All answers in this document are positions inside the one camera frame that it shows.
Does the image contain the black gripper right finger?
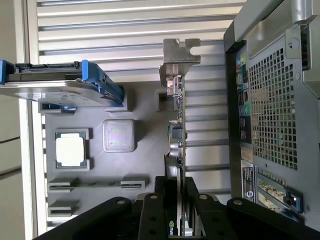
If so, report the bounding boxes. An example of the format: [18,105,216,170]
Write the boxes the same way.
[184,176,320,240]

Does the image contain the green graphics card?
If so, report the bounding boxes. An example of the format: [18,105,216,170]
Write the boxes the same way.
[158,37,202,237]

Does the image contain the open black PC case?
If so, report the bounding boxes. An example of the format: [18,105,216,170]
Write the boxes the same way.
[223,0,320,221]

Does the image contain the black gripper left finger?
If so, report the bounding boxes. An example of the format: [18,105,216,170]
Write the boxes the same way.
[37,176,167,240]

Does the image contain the grey parts rack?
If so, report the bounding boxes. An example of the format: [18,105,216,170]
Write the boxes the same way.
[37,81,187,231]

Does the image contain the silver CPU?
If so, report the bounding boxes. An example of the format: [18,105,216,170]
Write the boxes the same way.
[55,132,87,167]

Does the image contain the hard disk in blue carrier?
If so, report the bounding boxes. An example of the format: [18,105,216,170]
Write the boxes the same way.
[0,59,125,109]

